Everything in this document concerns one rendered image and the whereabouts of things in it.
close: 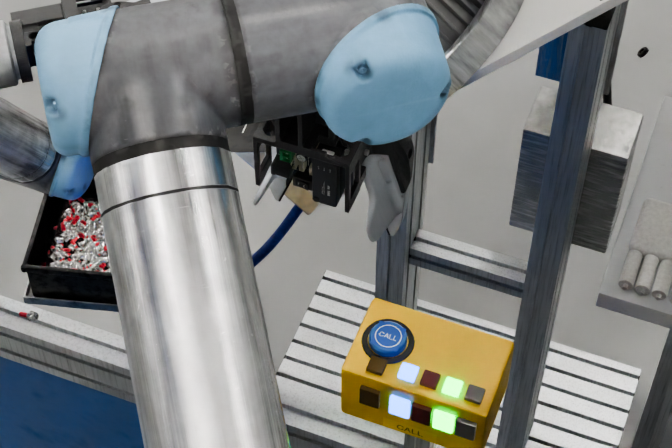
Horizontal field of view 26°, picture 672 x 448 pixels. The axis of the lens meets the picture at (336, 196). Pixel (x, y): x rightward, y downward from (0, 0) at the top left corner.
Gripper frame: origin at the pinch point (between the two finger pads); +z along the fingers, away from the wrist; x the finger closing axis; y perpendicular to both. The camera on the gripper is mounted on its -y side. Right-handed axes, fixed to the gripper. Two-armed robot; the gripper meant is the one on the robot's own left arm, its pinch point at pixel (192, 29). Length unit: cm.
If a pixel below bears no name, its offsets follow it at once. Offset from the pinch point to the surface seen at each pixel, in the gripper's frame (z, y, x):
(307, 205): 10.7, -7.1, 25.2
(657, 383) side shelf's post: 62, -13, 73
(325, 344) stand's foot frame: 22, 35, 107
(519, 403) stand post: 46, 1, 91
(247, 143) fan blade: 2.0, -18.5, 1.7
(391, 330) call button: 12.0, -38.2, 13.7
